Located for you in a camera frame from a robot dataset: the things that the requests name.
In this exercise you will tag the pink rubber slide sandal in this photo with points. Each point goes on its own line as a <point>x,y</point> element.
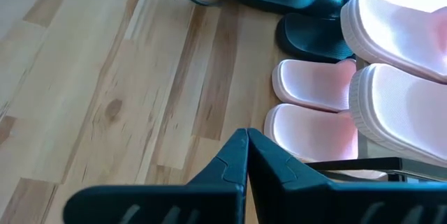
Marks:
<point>401,112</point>
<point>394,32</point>
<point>311,133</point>
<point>314,84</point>

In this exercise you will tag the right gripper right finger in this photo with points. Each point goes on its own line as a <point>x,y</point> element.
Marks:
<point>272,171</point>

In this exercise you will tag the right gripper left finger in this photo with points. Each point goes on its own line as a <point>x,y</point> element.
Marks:
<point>227,168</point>

